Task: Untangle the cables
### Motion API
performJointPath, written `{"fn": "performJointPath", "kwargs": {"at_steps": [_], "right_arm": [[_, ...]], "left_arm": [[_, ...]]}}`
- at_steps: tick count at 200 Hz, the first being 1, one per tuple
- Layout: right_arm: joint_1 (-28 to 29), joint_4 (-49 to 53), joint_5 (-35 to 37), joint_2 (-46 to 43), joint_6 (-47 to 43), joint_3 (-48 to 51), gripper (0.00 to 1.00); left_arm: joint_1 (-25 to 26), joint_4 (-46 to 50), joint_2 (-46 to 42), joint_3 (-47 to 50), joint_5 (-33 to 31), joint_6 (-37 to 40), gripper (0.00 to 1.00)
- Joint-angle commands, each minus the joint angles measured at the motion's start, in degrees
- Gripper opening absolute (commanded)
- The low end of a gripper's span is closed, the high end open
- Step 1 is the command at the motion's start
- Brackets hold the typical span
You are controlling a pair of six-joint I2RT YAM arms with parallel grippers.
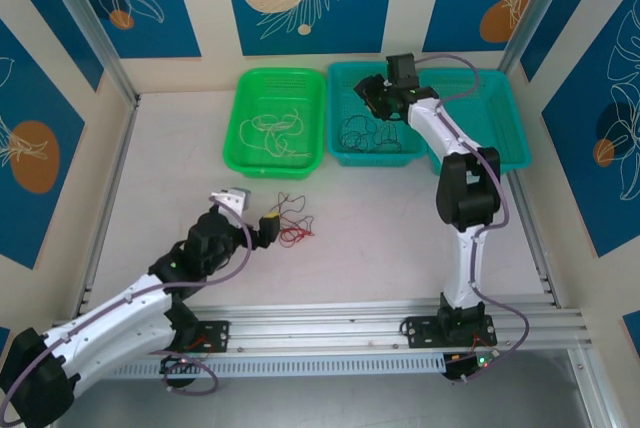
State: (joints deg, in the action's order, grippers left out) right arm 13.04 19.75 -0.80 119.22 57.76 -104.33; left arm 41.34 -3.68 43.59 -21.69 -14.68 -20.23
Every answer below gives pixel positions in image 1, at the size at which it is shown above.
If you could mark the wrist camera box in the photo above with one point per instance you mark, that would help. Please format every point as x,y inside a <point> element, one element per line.
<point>402,70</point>
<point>232,200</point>

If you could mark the teal plastic basket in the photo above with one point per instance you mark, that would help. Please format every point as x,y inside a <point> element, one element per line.
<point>495,113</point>
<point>350,93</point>

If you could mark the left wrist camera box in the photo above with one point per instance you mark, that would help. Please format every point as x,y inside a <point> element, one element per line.
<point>232,200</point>

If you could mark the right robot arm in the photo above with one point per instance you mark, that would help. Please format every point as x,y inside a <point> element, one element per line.
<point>467,188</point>

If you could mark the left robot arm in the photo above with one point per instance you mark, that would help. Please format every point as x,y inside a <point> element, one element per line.
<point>110,313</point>

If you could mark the aluminium corner post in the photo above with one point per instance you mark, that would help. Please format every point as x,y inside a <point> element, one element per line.
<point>536,8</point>
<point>92,23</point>

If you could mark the green plastic basket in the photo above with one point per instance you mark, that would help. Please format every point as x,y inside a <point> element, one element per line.
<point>240,158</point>

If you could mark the aluminium rail beam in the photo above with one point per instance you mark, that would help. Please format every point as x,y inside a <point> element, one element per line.
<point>325,328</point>

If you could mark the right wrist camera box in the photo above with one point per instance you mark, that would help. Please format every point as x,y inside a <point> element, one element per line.
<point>402,70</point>

